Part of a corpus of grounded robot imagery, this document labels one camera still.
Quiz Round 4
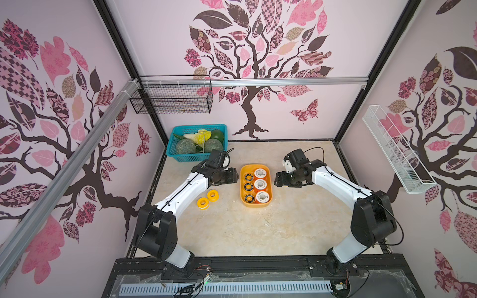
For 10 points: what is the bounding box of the black yellow tape roll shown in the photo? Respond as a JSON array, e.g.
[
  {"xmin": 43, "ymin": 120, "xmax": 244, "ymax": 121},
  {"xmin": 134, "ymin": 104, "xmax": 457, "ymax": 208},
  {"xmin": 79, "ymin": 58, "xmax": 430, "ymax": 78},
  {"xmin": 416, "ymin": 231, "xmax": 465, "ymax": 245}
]
[
  {"xmin": 244, "ymin": 173, "xmax": 254, "ymax": 182},
  {"xmin": 244, "ymin": 194, "xmax": 255, "ymax": 204},
  {"xmin": 243, "ymin": 183, "xmax": 255, "ymax": 192}
]

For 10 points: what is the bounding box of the dark green avocado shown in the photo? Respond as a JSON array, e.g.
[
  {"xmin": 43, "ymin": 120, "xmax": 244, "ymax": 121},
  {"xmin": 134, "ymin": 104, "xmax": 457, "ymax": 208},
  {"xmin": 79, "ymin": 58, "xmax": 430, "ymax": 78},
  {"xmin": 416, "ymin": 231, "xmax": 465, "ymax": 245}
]
[{"xmin": 210, "ymin": 129, "xmax": 225, "ymax": 144}]

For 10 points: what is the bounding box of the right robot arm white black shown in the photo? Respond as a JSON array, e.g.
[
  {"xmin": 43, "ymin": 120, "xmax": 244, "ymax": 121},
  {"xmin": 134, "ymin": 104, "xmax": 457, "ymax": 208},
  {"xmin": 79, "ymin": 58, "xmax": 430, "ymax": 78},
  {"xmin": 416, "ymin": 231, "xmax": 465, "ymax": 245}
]
[{"xmin": 274, "ymin": 149, "xmax": 402, "ymax": 269}]

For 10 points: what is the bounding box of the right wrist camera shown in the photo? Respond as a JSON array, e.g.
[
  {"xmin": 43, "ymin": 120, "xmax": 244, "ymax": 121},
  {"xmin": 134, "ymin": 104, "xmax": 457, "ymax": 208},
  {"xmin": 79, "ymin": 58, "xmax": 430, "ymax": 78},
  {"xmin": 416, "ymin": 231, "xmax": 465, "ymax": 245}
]
[{"xmin": 283, "ymin": 160, "xmax": 296, "ymax": 173}]

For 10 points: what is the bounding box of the green round melon right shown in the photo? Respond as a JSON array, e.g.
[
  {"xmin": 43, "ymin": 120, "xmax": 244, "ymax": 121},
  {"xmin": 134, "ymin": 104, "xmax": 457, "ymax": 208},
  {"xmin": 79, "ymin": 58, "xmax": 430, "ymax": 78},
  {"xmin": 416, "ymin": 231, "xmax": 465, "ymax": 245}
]
[{"xmin": 204, "ymin": 138, "xmax": 224, "ymax": 153}]

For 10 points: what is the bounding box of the green round melon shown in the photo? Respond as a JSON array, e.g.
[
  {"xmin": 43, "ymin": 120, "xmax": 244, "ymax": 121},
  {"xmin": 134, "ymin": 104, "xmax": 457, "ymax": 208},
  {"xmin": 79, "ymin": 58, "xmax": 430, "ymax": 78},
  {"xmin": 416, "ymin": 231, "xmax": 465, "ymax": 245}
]
[
  {"xmin": 204, "ymin": 138, "xmax": 224, "ymax": 153},
  {"xmin": 175, "ymin": 139, "xmax": 196, "ymax": 155}
]

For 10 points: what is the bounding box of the white cable duct strip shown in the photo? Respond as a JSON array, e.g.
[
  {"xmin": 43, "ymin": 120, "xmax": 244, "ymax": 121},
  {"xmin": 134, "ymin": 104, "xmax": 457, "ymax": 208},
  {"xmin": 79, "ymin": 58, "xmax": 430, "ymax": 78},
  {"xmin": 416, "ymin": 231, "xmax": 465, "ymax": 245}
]
[{"xmin": 118, "ymin": 281, "xmax": 332, "ymax": 298}]

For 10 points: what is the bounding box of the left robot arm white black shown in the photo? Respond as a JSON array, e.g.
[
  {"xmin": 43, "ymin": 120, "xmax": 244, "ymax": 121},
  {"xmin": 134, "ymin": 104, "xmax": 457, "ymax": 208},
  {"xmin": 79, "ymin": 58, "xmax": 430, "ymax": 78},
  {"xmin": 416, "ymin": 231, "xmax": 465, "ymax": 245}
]
[{"xmin": 132, "ymin": 150, "xmax": 239, "ymax": 270}]

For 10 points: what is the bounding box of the black wire wall basket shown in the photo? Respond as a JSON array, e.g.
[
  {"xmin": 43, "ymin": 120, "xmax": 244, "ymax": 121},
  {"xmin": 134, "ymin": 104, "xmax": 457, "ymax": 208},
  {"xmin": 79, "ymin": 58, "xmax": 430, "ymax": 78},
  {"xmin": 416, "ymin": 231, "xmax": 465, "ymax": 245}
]
[{"xmin": 130, "ymin": 74, "xmax": 214, "ymax": 114}]

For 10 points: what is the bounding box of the orange white tape roll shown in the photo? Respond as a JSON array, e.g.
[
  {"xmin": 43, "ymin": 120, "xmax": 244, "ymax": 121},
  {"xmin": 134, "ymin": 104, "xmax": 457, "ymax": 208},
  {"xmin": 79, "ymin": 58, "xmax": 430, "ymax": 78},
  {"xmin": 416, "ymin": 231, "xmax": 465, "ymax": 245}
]
[
  {"xmin": 255, "ymin": 191, "xmax": 271, "ymax": 204},
  {"xmin": 254, "ymin": 180, "xmax": 268, "ymax": 192},
  {"xmin": 254, "ymin": 168, "xmax": 268, "ymax": 180}
]

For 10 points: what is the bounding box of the white wire wall shelf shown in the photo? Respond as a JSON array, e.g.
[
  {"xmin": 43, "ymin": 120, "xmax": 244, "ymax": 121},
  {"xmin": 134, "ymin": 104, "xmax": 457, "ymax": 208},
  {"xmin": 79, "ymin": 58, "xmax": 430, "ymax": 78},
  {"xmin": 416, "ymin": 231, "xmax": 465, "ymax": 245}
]
[{"xmin": 362, "ymin": 105, "xmax": 437, "ymax": 194}]

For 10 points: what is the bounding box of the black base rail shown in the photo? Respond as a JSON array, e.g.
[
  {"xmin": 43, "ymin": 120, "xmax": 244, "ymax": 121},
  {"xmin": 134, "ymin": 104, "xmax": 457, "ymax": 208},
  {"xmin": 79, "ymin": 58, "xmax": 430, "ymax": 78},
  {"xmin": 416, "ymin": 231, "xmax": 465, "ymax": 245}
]
[{"xmin": 103, "ymin": 254, "xmax": 424, "ymax": 298}]

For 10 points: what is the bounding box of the yellow white cabbage toy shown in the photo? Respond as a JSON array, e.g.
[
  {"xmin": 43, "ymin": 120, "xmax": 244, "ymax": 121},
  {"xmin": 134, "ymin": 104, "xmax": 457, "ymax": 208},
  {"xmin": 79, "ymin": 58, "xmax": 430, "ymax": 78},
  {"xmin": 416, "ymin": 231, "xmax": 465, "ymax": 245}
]
[{"xmin": 183, "ymin": 129, "xmax": 211, "ymax": 146}]

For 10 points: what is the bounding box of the green round melon left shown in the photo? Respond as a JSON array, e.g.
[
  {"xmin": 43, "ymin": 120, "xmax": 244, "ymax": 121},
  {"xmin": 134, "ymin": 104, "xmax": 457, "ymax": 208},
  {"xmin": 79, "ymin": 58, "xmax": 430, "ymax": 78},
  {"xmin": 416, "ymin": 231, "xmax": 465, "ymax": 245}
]
[{"xmin": 175, "ymin": 139, "xmax": 196, "ymax": 155}]

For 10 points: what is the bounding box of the yellow plastic storage box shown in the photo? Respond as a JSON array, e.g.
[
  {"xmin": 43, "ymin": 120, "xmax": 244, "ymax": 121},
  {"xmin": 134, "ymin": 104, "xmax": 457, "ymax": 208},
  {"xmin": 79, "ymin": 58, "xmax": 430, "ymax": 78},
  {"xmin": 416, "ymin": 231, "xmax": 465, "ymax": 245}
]
[{"xmin": 239, "ymin": 164, "xmax": 273, "ymax": 208}]

